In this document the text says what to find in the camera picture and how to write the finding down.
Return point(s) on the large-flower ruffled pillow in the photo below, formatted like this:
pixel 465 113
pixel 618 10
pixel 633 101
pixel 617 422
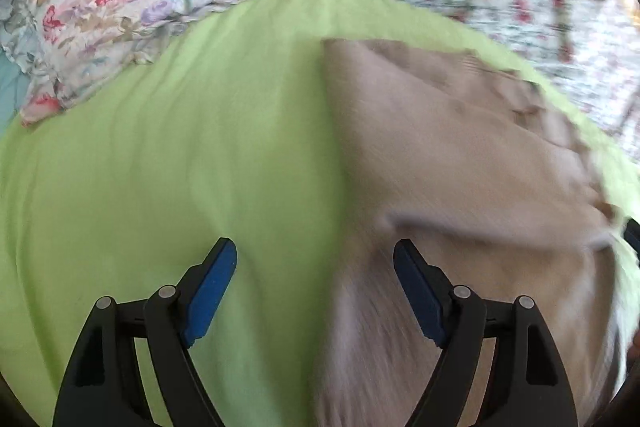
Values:
pixel 125 2

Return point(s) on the beige small garment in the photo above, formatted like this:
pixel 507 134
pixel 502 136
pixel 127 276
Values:
pixel 450 167

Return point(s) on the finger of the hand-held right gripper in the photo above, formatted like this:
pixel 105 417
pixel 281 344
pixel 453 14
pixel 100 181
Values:
pixel 633 239

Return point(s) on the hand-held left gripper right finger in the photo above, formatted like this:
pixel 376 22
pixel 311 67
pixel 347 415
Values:
pixel 419 292

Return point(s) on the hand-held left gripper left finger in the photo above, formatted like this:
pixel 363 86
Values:
pixel 212 287

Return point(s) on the lime green blanket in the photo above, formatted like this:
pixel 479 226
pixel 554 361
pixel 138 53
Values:
pixel 165 167

